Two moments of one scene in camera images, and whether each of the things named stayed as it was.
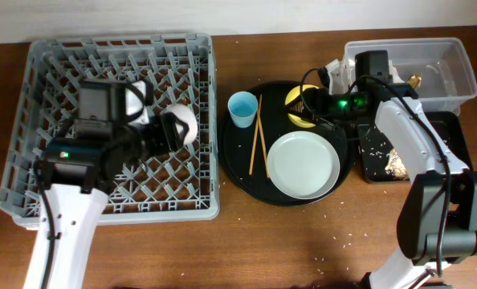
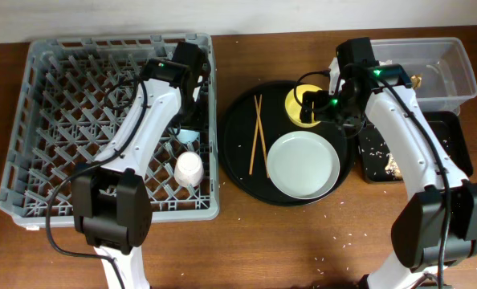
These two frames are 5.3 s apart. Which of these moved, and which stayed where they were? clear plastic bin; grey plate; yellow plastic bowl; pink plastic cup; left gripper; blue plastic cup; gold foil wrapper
Moved: left gripper; blue plastic cup; pink plastic cup
Stayed: gold foil wrapper; clear plastic bin; yellow plastic bowl; grey plate
